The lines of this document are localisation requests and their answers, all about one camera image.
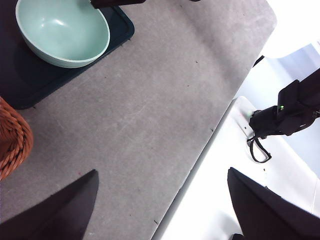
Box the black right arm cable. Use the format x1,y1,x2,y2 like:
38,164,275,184
246,136,273,163

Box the brown wicker basket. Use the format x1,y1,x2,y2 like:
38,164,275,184
0,96,34,181

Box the black rectangular tray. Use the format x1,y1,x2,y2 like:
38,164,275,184
0,0,135,110

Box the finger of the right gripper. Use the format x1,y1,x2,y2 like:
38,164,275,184
89,0,148,10

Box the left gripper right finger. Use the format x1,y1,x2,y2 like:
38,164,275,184
227,166,320,240

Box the black table frame bar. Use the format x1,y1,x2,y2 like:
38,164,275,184
252,55,265,68

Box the teal ribbed bowl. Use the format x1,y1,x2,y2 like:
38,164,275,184
15,0,111,69

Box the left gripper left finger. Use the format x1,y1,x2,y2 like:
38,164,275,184
0,169,100,240

